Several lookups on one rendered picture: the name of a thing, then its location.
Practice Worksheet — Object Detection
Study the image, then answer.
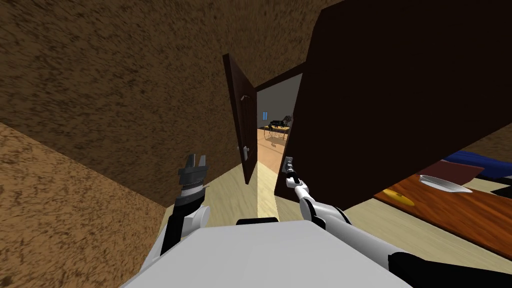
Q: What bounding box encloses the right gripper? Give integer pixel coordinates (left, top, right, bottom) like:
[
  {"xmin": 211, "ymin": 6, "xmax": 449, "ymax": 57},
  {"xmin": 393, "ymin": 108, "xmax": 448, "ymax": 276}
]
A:
[{"xmin": 281, "ymin": 156, "xmax": 297, "ymax": 178}]

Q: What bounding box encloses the dark red book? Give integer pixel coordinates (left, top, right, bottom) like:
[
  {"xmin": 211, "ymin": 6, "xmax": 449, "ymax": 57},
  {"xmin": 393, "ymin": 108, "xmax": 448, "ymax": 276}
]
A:
[{"xmin": 415, "ymin": 159, "xmax": 486, "ymax": 187}]

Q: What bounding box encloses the brown wooden table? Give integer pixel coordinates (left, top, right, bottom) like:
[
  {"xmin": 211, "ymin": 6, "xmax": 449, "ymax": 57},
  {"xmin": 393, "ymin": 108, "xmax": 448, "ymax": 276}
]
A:
[{"xmin": 373, "ymin": 171, "xmax": 512, "ymax": 262}]

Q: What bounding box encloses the dark brown door leaf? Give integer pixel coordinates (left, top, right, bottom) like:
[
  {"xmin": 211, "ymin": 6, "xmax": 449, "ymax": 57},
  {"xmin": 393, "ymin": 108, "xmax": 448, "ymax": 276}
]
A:
[{"xmin": 222, "ymin": 53, "xmax": 259, "ymax": 186}]

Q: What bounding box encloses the white plate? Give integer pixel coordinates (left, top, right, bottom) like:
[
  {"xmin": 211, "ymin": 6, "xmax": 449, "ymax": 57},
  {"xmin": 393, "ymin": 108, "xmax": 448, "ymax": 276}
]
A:
[{"xmin": 418, "ymin": 174, "xmax": 474, "ymax": 194}]

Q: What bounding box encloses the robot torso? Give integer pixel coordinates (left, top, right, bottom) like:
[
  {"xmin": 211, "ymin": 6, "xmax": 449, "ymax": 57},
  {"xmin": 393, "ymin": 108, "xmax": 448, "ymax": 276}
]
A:
[{"xmin": 119, "ymin": 217, "xmax": 414, "ymax": 288}]

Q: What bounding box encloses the yellow table with black things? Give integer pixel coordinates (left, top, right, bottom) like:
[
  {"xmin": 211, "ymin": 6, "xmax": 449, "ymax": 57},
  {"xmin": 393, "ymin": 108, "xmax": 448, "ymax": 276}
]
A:
[{"xmin": 263, "ymin": 115, "xmax": 293, "ymax": 142}]

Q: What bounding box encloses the yellow banana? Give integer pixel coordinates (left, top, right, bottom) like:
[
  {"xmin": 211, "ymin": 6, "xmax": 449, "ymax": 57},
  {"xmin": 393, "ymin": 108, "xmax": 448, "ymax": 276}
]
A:
[{"xmin": 381, "ymin": 188, "xmax": 416, "ymax": 207}]

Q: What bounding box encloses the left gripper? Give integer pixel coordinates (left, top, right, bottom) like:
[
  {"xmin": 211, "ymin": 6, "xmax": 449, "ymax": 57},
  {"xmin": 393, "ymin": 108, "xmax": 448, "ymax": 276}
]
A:
[{"xmin": 177, "ymin": 153, "xmax": 209, "ymax": 187}]

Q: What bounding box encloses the dark brown cupboard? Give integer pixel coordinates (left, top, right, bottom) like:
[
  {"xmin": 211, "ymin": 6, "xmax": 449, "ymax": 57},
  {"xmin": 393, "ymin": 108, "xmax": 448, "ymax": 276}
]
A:
[{"xmin": 273, "ymin": 0, "xmax": 512, "ymax": 212}]

